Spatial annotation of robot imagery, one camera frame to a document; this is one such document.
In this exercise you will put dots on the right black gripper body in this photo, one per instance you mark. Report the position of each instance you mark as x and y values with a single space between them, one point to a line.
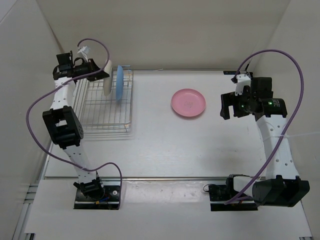
246 99

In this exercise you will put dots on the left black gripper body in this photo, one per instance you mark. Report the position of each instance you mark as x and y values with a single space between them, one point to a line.
86 68

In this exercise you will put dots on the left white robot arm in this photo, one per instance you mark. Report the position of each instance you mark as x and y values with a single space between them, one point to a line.
63 125

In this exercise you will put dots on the pink plate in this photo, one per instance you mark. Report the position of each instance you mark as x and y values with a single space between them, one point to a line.
188 103

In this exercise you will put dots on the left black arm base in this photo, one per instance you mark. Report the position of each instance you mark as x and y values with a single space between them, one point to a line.
109 200

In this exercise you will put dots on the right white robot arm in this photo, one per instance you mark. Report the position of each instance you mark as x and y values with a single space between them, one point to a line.
279 183

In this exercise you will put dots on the small black label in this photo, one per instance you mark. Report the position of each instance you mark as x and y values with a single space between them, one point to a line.
228 72

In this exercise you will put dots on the metal wire dish rack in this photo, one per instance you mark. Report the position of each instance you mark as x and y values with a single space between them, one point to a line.
100 114

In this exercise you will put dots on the cream plate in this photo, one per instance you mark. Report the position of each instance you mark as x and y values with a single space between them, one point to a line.
108 81

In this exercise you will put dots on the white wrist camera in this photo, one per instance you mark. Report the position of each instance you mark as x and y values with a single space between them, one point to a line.
241 81
83 53

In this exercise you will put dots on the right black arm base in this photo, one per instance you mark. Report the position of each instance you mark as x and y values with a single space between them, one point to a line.
219 193

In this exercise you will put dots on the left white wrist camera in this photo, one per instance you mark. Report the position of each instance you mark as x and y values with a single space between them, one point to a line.
83 53

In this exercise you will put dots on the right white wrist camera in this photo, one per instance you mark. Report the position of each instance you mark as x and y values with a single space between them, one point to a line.
241 81

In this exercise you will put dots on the blue plate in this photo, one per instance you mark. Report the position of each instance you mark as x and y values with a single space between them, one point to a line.
119 83

